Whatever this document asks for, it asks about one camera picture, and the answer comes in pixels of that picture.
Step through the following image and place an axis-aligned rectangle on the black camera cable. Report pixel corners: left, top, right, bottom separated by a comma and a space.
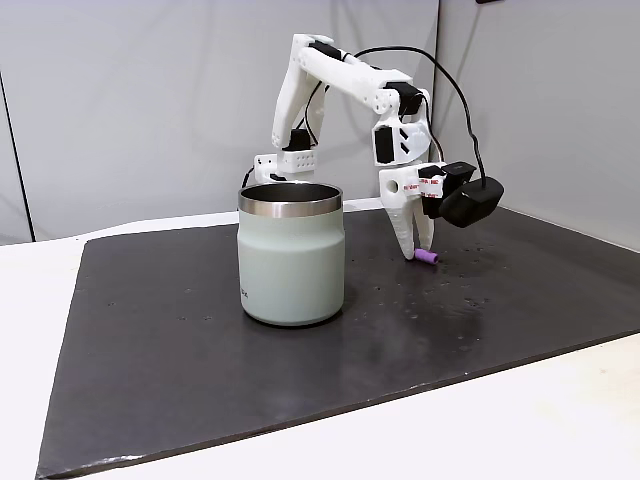
349, 46, 489, 184

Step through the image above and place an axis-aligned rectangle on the black camera box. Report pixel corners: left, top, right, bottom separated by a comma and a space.
438, 160, 506, 230

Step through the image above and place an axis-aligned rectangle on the pale green steel-rimmed cup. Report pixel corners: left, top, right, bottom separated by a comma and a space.
236, 182, 346, 328

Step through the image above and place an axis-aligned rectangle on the dark grey table mat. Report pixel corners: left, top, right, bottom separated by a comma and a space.
34, 198, 640, 480

